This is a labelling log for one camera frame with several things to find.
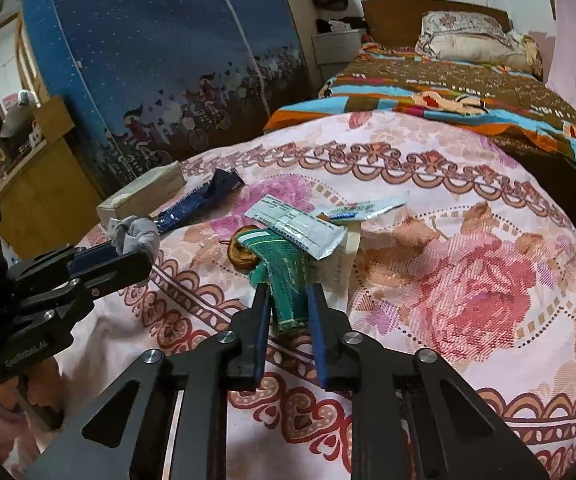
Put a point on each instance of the floral pillow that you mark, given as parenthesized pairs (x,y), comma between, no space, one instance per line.
(478,39)

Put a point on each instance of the grey tissue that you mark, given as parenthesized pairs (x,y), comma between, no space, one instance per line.
(134,234)

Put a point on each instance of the wooden cabinet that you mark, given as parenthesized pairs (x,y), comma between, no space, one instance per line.
(46,198)

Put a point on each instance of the beige tissue box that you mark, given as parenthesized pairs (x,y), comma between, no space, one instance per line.
(143,195)

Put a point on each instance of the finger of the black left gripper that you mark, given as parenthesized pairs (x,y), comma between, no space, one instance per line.
(91,272)

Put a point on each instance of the white medicine sachet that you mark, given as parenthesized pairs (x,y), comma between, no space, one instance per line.
(317,237)

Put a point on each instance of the wooden headboard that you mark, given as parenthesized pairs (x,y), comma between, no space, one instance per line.
(397,23)

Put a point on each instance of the colourful cartoon bedspread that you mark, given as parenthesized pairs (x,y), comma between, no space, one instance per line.
(518,112)

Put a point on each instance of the white blue toothpaste tube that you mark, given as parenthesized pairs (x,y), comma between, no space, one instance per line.
(361,211)

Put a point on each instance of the person's left hand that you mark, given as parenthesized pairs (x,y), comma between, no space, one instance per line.
(42,388)

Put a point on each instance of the blue fabric wardrobe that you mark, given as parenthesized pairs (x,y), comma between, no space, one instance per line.
(152,81)

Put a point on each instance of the pink floral quilt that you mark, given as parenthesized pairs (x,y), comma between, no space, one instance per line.
(479,265)

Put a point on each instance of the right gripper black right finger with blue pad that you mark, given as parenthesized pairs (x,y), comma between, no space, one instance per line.
(413,415)

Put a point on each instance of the flat white paper packet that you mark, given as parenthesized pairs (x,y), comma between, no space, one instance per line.
(343,258)

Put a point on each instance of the green patterned wrapper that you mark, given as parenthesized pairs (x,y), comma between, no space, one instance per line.
(283,267)

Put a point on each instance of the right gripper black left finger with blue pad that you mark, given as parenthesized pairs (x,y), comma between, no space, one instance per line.
(165,414)

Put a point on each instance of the dark blue foil wrapper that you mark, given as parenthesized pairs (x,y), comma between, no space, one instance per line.
(201,200)

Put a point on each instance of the white nightstand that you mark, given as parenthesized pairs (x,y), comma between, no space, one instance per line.
(334,50)

